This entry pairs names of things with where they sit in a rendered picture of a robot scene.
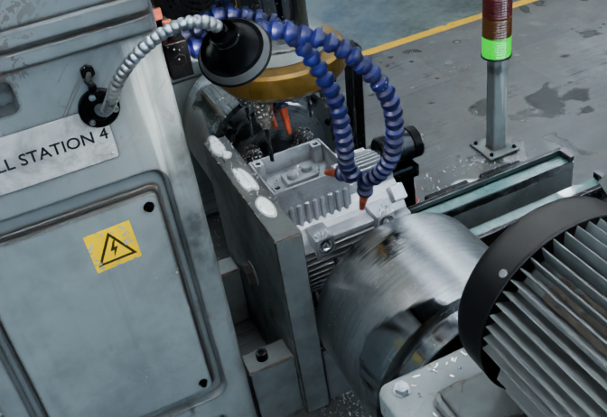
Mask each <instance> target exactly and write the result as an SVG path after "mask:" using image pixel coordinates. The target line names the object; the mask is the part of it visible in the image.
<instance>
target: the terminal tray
mask: <svg viewBox="0 0 607 417"><path fill-rule="evenodd" d="M274 159H275V161H274V162H271V161H270V158H269V156H267V157H264V158H261V159H259V160H256V161H253V162H249V163H248V166H249V167H250V168H251V169H252V171H253V172H254V173H256V172H257V174H256V176H259V177H258V178H259V179H260V180H261V181H262V183H263V184H264V185H265V186H267V187H268V188H267V189H268V190H269V192H270V193H271V194H272V195H273V197H274V198H276V197H277V198H276V201H277V200H278V201H277V202H278V203H280V204H279V205H280V206H281V207H282V208H283V210H284V211H285V212H286V214H287V215H288V216H289V217H290V219H292V220H293V222H294V223H295V224H296V225H300V226H301V227H303V226H304V222H306V221H307V223H309V224H311V223H312V219H315V220H319V219H320V216H323V217H324V218H326V217H327V214H328V213H330V214H331V215H333V214H334V210H338V211H339V212H341V211H342V209H341V208H346V209H348V208H349V207H350V204H351V195H350V183H346V182H344V181H343V182H341V181H337V180H336V178H334V177H331V176H327V175H325V174H324V172H325V171H326V170H331V169H336V167H338V166H339V164H338V163H337V155H336V154H335V153H334V152H333V151H332V150H331V149H330V148H329V147H327V146H326V145H325V144H324V143H323V142H322V141H321V140H320V139H319V138H317V139H315V140H312V141H310V142H307V143H304V144H300V145H297V146H295V147H292V148H289V149H287V150H284V151H282V152H279V153H274ZM306 160H307V162H306ZM310 162H311V163H310ZM316 162H317V163H316ZM297 163H300V164H297ZM312 163H313V164H312ZM318 164H319V165H321V166H320V168H319V169H320V170H319V171H318V168H317V167H318ZM295 165H296V166H297V168H295V167H296V166H295ZM298 165H300V168H298V167H299V166H298ZM290 168H291V169H292V170H291V169H290ZM293 168H294V169H293ZM314 168H315V169H314ZM325 168H326V169H325ZM284 171H285V173H284ZM274 172H275V173H274ZM318 172H320V173H318ZM273 175H274V178H273ZM279 176H280V177H279ZM270 180H271V181H270ZM272 180H273V181H272ZM275 180H277V181H275ZM275 184H276V185H275Z"/></svg>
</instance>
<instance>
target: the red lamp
mask: <svg viewBox="0 0 607 417"><path fill-rule="evenodd" d="M512 6H513V0H482V16H483V17H484V18H487V19H490V20H502V19H506V18H508V17H510V16H512Z"/></svg>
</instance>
